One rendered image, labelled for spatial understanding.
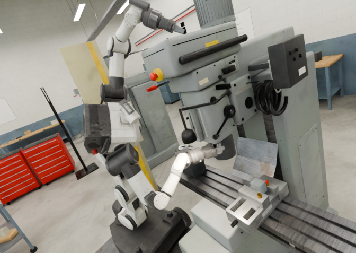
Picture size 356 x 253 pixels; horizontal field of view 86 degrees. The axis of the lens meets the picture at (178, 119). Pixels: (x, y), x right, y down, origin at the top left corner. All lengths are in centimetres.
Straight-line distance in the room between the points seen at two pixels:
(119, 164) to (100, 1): 1039
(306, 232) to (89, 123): 114
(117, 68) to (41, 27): 910
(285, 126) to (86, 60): 219
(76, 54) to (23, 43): 754
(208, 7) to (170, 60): 43
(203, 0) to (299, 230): 121
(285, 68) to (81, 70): 216
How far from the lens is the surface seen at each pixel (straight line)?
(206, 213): 138
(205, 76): 95
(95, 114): 111
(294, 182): 159
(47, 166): 552
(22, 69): 992
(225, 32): 108
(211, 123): 101
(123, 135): 108
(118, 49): 125
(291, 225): 116
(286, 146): 142
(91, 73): 260
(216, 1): 117
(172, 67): 84
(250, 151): 155
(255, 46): 129
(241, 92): 114
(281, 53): 101
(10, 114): 989
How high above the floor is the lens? 181
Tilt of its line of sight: 17 degrees down
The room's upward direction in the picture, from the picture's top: 19 degrees counter-clockwise
